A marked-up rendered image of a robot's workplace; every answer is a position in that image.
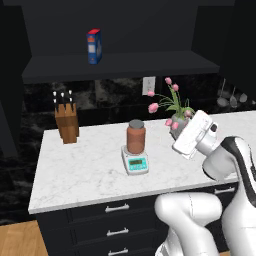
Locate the wooden knife block with knives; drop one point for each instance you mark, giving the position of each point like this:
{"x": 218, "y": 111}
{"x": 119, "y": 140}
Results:
{"x": 67, "y": 125}

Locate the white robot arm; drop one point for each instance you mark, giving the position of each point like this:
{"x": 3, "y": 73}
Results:
{"x": 191, "y": 213}

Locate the dark wall shelf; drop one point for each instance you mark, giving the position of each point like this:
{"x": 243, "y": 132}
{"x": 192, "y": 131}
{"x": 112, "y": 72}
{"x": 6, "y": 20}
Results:
{"x": 116, "y": 66}

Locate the teal white digital scale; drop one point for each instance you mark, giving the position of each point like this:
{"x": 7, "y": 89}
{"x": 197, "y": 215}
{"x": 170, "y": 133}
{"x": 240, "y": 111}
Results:
{"x": 136, "y": 164}

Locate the white wall outlet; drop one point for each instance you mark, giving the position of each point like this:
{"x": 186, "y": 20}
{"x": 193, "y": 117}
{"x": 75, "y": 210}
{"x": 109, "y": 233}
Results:
{"x": 149, "y": 85}

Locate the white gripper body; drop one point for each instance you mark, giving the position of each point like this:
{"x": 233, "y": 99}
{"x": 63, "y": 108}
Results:
{"x": 193, "y": 133}

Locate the dark wall cabinet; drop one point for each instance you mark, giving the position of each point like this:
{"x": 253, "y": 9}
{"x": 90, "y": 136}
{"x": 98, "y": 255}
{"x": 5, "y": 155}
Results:
{"x": 230, "y": 40}

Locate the grey hanging ladle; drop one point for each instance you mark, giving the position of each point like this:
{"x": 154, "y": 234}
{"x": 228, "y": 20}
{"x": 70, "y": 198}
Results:
{"x": 222, "y": 100}
{"x": 233, "y": 101}
{"x": 243, "y": 97}

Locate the dark cabinet door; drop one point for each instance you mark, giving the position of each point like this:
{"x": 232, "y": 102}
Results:
{"x": 10, "y": 83}

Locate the brown honey bottle grey lid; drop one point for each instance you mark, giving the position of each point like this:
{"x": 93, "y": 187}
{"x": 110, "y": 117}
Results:
{"x": 136, "y": 138}

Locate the pink tulips in grey vase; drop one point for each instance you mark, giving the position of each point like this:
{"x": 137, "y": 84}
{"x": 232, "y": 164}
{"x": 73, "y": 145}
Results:
{"x": 178, "y": 115}

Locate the dark drawer front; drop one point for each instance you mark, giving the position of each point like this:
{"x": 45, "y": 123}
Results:
{"x": 86, "y": 210}
{"x": 90, "y": 233}
{"x": 93, "y": 250}
{"x": 226, "y": 197}

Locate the blue red-topped box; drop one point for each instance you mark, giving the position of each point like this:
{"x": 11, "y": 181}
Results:
{"x": 94, "y": 48}

